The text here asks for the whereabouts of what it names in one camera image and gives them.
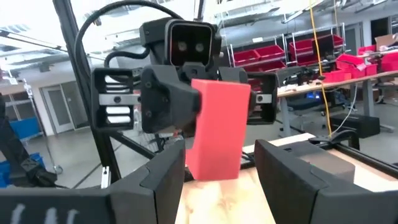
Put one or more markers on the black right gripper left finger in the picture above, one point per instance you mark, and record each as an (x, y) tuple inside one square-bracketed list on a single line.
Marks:
[(152, 196)]

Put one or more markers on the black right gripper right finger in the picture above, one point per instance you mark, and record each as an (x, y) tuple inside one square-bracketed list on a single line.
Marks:
[(289, 193)]

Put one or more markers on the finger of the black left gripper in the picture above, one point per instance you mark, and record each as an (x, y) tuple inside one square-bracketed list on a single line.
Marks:
[(168, 99), (233, 73)]

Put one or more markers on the red rectangular block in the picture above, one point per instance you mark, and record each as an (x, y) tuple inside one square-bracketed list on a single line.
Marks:
[(217, 130)]

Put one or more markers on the red storage bin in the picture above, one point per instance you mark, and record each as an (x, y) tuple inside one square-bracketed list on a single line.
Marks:
[(301, 47), (337, 76), (337, 40), (272, 66), (390, 62), (270, 52), (349, 60), (245, 57)]

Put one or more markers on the black rectangular box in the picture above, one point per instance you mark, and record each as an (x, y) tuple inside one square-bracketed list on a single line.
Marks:
[(326, 161)]

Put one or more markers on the glass double door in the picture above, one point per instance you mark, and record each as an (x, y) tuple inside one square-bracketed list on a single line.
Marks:
[(62, 105)]

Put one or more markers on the metal shelf rack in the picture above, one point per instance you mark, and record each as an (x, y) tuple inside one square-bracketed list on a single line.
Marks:
[(284, 46)]

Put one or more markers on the blue storage bin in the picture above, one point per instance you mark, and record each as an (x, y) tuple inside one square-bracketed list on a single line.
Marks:
[(26, 127), (4, 174)]

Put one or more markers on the black floor case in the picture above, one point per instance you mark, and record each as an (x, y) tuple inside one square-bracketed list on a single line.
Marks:
[(354, 124)]

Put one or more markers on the wooden background workbench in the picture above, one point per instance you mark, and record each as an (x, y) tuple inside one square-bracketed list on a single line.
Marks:
[(342, 81)]

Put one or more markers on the cardboard box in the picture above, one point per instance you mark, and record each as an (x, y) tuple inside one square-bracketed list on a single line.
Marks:
[(385, 40)]

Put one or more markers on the black aluminium frame post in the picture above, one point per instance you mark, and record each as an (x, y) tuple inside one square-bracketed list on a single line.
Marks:
[(99, 143)]

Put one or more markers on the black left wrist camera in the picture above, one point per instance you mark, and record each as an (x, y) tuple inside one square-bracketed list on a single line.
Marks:
[(191, 43)]

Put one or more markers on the black table frame rail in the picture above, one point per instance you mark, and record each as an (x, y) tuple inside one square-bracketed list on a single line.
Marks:
[(373, 160)]

